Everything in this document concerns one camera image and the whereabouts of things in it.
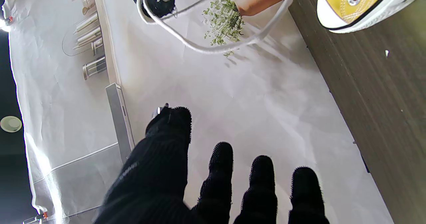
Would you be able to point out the white round cap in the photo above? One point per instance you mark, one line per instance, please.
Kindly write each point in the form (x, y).
(10, 124)

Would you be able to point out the printed kitchen backdrop cloth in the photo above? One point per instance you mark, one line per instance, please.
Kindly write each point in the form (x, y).
(216, 94)

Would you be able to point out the yellow canvas sneaker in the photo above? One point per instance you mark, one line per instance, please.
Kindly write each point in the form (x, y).
(362, 4)

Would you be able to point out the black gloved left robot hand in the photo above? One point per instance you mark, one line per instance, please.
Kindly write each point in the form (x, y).
(186, 184)

